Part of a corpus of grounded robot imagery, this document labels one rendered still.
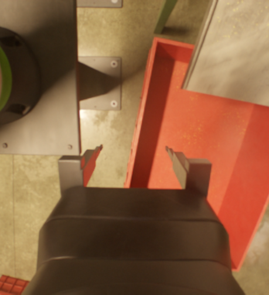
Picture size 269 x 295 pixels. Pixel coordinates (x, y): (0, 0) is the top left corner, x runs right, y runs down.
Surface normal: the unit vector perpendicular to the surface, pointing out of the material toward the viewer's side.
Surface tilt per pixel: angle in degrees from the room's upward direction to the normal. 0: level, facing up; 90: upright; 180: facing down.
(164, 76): 0
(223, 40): 30
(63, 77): 0
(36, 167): 0
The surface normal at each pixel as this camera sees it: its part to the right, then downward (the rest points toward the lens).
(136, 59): 0.00, 0.28
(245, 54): -0.08, 0.72
